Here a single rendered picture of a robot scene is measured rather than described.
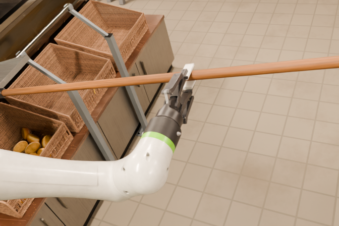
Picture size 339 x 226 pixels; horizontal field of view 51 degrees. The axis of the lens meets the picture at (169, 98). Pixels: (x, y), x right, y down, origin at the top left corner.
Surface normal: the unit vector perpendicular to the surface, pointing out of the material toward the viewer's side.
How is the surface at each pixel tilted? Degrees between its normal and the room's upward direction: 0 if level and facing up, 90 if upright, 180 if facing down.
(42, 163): 49
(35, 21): 70
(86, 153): 90
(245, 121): 0
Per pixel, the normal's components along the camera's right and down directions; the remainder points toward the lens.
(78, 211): 0.91, 0.11
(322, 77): -0.22, -0.70
